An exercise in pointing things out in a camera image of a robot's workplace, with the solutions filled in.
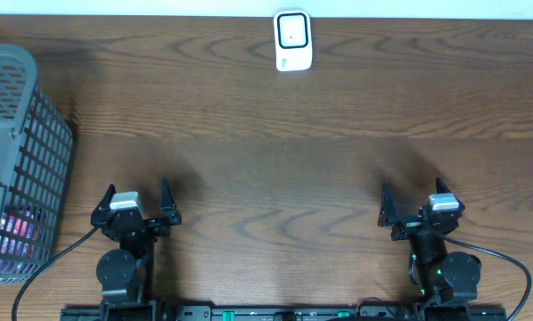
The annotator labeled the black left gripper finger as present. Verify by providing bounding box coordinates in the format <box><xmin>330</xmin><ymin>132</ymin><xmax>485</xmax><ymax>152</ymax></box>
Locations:
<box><xmin>94</xmin><ymin>184</ymin><xmax>116</xmax><ymax>213</ymax></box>
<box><xmin>160</xmin><ymin>178</ymin><xmax>178</xmax><ymax>218</ymax></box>

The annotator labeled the purple snack bag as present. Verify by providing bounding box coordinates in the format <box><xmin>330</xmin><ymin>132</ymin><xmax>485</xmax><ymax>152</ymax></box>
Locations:
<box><xmin>0</xmin><ymin>206</ymin><xmax>53</xmax><ymax>275</ymax></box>

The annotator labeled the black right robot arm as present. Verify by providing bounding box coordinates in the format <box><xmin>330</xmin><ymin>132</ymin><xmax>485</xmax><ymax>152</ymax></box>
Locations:
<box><xmin>377</xmin><ymin>178</ymin><xmax>481</xmax><ymax>320</ymax></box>

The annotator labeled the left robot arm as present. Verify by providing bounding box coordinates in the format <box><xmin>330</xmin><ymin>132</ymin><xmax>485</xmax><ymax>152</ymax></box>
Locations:
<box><xmin>91</xmin><ymin>179</ymin><xmax>182</xmax><ymax>320</ymax></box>

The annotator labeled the white barcode scanner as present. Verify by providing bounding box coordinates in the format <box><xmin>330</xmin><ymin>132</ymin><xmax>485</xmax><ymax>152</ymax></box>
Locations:
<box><xmin>273</xmin><ymin>10</ymin><xmax>313</xmax><ymax>72</ymax></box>

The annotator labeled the grey plastic mesh basket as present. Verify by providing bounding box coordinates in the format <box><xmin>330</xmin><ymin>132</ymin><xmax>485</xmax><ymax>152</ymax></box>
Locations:
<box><xmin>0</xmin><ymin>44</ymin><xmax>74</xmax><ymax>284</ymax></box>

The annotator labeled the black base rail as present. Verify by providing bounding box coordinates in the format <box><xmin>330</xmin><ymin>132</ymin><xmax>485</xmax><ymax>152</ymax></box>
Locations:
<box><xmin>60</xmin><ymin>304</ymin><xmax>508</xmax><ymax>321</ymax></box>

